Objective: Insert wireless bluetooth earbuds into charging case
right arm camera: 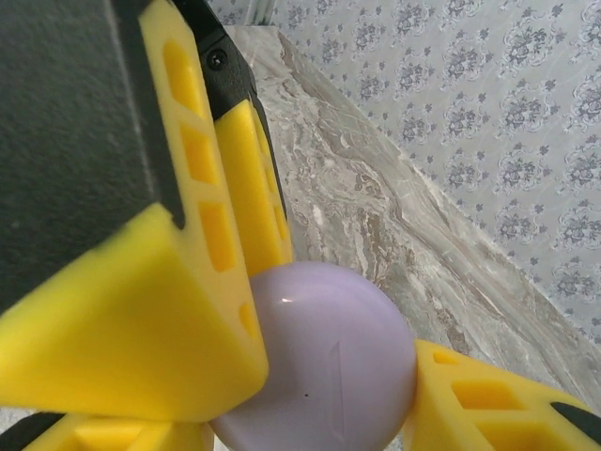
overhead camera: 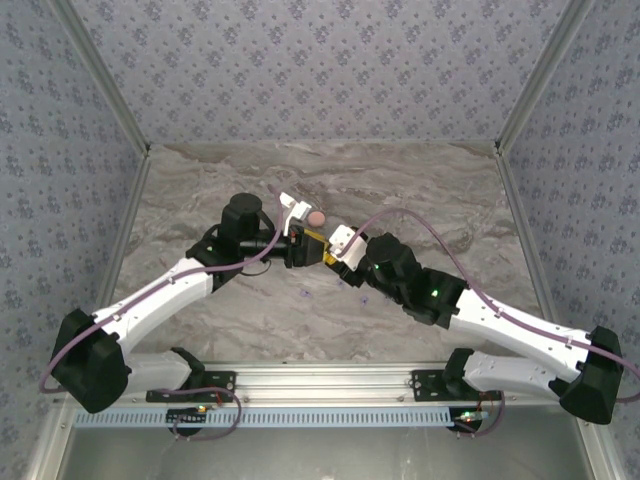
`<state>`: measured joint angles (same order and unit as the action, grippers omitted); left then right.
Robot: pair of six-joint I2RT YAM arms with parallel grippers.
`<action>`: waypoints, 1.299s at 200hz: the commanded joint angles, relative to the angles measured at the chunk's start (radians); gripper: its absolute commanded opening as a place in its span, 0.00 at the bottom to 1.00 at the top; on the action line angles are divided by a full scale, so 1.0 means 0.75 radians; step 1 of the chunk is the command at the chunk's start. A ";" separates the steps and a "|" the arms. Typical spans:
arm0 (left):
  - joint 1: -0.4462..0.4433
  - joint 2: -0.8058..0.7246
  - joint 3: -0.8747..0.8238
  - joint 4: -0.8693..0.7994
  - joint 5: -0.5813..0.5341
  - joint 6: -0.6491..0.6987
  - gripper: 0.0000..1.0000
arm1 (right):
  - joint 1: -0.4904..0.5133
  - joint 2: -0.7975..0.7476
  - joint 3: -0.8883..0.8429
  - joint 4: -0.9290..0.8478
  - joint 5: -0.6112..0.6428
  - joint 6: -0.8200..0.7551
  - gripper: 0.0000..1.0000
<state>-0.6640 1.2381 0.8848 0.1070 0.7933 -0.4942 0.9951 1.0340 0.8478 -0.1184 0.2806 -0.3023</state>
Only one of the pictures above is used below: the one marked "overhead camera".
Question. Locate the aluminium frame post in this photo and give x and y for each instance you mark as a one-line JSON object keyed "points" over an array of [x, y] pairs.
{"points": [[105, 75], [541, 75]]}

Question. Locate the small black circuit board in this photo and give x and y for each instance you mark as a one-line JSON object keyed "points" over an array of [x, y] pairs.
{"points": [[470, 416], [187, 415]]}

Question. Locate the pink round earbud case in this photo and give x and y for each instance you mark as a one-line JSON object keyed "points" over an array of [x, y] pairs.
{"points": [[316, 218]]}

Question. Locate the aluminium table side rail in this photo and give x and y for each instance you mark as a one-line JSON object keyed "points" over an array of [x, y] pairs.
{"points": [[118, 250], [529, 250]]}

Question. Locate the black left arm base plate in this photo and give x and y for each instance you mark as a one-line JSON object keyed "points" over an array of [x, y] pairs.
{"points": [[225, 377]]}

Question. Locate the aluminium lower frame rail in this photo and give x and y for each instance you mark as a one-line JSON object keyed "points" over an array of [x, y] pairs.
{"points": [[50, 450], [600, 455]]}

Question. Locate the thin aluminium table end rail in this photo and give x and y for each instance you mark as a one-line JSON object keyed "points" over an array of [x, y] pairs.
{"points": [[325, 143]]}

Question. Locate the grey metal base panel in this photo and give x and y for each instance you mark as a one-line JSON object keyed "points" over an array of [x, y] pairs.
{"points": [[325, 455]]}

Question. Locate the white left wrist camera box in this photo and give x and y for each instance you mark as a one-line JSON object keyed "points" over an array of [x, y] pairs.
{"points": [[300, 207]]}

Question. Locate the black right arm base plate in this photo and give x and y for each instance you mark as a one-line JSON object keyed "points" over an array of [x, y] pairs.
{"points": [[425, 390]]}

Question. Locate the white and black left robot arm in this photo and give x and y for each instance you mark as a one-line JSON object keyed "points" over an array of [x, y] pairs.
{"points": [[160, 300]]}

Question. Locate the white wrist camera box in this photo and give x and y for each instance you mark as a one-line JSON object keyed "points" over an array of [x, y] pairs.
{"points": [[300, 207], [342, 235]]}

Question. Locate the wide aluminium mounting rail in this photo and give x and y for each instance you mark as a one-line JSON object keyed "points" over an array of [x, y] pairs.
{"points": [[325, 385]]}

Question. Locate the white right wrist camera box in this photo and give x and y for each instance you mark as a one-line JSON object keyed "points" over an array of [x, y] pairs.
{"points": [[342, 235]]}

